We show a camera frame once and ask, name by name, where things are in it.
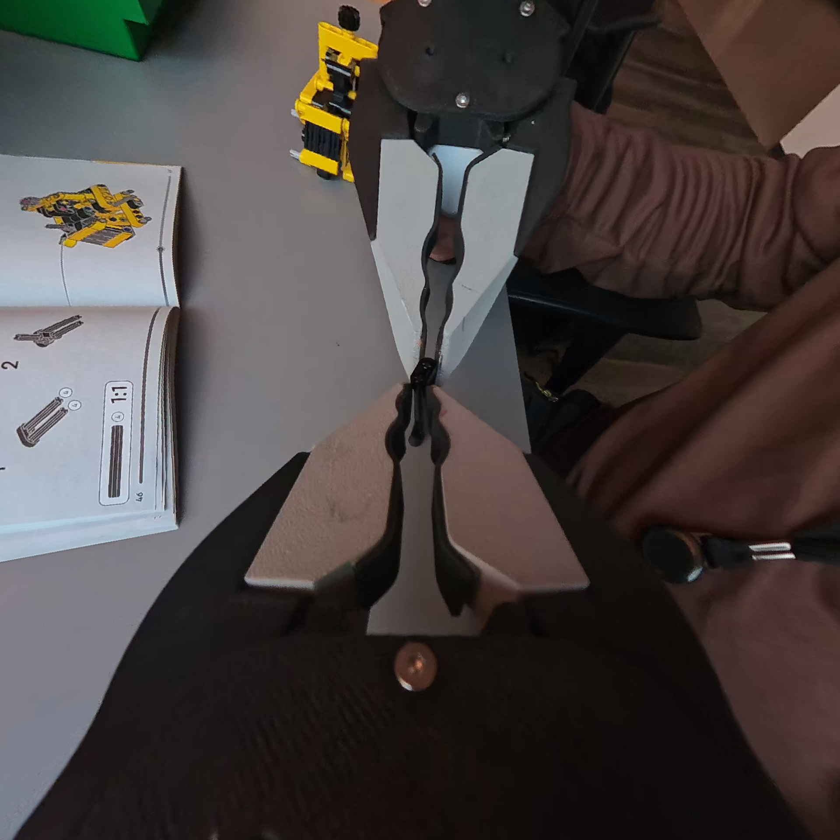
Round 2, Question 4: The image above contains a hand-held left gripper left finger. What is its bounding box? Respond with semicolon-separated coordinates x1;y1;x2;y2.
244;382;413;606

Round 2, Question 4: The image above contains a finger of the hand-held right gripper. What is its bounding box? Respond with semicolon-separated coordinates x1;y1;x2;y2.
435;150;535;383
369;136;441;366

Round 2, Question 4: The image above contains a person's brown sweater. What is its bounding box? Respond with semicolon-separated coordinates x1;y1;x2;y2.
563;259;840;840

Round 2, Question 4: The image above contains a person's right hand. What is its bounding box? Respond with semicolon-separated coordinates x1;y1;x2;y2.
430;217;464;263

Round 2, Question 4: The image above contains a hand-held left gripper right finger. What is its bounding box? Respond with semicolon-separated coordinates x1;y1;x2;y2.
428;386;591;616

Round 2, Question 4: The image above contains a yellow lego vehicle model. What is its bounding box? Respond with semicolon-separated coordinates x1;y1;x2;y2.
289;5;383;184

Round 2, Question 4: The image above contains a black office chair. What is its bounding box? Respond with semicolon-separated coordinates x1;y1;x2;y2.
507;259;704;401

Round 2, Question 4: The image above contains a person's right forearm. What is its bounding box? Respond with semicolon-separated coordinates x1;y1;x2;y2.
518;101;840;315

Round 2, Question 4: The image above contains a black badge reel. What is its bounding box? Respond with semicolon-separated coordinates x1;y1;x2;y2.
642;528;708;586

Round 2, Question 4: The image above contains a green box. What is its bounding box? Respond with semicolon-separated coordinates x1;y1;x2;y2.
0;0;166;63

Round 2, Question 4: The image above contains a tan wooden panel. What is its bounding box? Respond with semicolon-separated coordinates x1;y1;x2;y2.
676;0;840;149

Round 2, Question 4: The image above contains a black lanyard strap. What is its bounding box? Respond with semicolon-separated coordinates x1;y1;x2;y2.
703;533;840;567

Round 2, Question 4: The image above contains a lego instruction booklet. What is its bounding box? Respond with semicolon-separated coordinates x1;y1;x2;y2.
0;154;184;564

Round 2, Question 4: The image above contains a black lego connector piece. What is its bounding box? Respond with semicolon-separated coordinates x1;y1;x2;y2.
407;357;438;448

